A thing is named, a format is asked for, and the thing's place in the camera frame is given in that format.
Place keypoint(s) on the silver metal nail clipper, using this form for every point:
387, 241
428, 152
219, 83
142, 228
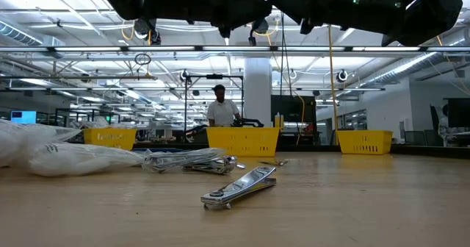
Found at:
216, 165
238, 186

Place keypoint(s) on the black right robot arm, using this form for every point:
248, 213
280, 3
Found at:
429, 11

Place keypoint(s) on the black gantry frame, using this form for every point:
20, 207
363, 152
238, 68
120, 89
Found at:
214, 76

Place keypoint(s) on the white building column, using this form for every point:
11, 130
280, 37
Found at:
257, 92

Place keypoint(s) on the black background robot arm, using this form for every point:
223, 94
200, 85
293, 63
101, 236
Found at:
196, 129
249, 122

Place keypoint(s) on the silver ventilation duct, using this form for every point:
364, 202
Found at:
14, 34
400, 68

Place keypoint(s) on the yellow bottle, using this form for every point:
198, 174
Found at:
277, 121
281, 122

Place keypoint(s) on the black wall screen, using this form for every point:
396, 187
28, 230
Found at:
290, 109
459, 112

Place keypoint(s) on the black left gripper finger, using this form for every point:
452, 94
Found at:
242, 8

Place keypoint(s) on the blue lit monitor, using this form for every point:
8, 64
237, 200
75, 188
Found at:
22, 117

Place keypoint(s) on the yellow plastic slotted basket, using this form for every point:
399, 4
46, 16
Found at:
242, 140
110, 140
363, 142

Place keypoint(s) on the clear wrapped nail clipper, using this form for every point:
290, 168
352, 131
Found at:
172, 160

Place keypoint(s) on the black mesh chair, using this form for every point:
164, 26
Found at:
415, 138

